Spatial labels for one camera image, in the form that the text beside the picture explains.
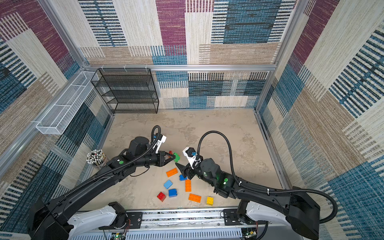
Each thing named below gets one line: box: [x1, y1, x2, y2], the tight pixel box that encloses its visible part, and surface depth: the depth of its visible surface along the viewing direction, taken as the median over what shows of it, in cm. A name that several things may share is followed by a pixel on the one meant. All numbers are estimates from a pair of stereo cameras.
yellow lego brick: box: [206, 196, 214, 206], surface depth 77 cm
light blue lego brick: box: [163, 179, 173, 190], surface depth 87 cm
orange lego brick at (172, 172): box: [166, 167, 178, 178], surface depth 91 cm
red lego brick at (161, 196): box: [156, 191, 167, 202], surface depth 80 cm
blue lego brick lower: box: [168, 188, 178, 198], surface depth 82 cm
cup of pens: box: [86, 149, 108, 168], surface depth 77 cm
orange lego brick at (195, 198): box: [188, 193, 202, 203], surface depth 81 cm
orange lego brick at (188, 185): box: [185, 179, 192, 192], surface depth 85 cm
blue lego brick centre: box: [179, 174, 188, 181], surface depth 89 cm
